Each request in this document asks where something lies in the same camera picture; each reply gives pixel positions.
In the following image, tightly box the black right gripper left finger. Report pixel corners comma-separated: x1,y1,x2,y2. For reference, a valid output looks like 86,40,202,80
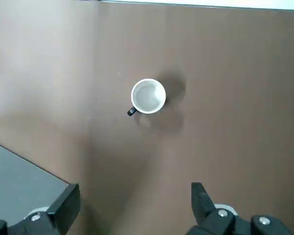
0,183,81,235

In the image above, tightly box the grey drawer cabinet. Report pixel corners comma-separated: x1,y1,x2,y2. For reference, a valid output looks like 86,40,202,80
0,141,70,222

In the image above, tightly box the white mug with black handle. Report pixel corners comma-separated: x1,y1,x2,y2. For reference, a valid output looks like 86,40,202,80
126,78,167,117

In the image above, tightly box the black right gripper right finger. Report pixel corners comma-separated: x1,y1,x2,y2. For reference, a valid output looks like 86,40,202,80
186,182,294,235

